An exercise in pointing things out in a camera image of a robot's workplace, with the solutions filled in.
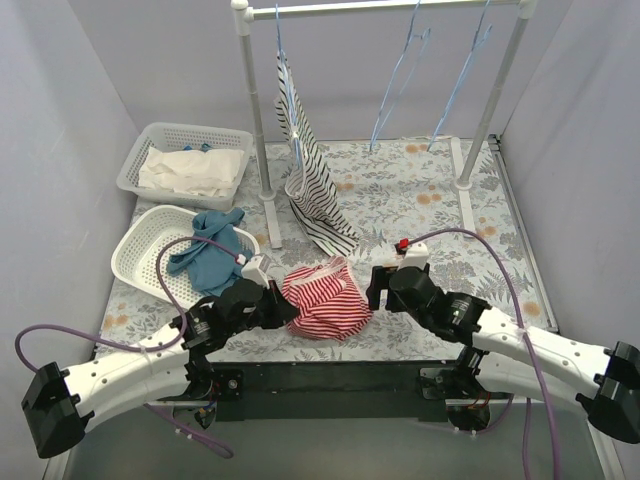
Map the red white striped tank top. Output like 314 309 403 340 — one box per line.
282 256 373 341

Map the blue garment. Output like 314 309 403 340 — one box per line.
166 208 252 296

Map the white oval perforated basket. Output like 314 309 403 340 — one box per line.
111 205 260 309

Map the blue wire hanger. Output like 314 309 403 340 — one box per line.
369 1 431 153
427 0 493 151

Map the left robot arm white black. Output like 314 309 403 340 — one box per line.
21 279 299 459

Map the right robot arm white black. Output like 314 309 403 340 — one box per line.
366 266 639 444

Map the black white striped tank top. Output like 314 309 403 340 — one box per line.
274 55 359 256

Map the blue hanger with striped top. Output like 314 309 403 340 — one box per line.
274 5 303 170

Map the floral table mat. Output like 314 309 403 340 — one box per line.
100 139 557 363

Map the white folded cloth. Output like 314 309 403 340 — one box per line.
138 147 244 197

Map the white rectangular basket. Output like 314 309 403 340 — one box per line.
116 122 254 211

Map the small blue item in basket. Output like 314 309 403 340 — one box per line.
183 143 212 152

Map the white clothes rack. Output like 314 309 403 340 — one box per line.
230 1 537 249

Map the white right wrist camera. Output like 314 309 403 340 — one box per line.
395 239 429 270

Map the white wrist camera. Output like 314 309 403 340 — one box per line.
241 254 271 289
395 239 429 270

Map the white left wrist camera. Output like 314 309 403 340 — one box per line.
241 254 271 289

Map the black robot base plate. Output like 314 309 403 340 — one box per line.
174 357 501 424

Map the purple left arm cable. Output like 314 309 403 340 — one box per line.
14 235 249 371

